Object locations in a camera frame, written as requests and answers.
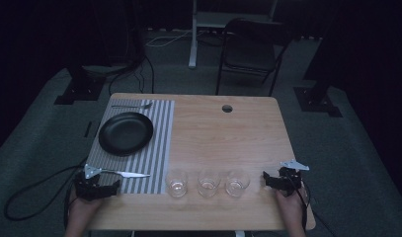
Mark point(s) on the person's left hand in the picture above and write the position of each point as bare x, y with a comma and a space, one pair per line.
83, 207

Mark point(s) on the black stand with base plate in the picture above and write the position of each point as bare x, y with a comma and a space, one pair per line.
317, 98
81, 87

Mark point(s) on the white desk frame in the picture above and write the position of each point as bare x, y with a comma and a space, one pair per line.
201, 23

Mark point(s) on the silver fork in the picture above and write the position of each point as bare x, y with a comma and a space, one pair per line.
136, 106

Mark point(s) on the person's right hand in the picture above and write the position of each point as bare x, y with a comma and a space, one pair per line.
289, 205

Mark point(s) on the silver table knife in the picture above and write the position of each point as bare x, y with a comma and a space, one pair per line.
129, 173

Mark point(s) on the black folding chair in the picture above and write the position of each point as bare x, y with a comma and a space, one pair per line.
251, 56

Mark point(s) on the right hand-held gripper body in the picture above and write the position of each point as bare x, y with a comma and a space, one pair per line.
290, 181

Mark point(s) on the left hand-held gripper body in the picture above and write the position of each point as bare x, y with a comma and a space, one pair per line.
85, 189

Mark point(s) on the clear drinking glass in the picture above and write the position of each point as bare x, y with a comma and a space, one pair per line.
237, 186
208, 186
177, 186

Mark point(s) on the black floor tape strip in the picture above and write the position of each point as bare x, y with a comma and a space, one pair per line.
88, 129
97, 129

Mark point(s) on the black round plate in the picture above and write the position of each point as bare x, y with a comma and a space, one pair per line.
126, 133

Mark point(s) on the grey striped placemat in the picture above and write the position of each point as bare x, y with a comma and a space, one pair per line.
159, 138

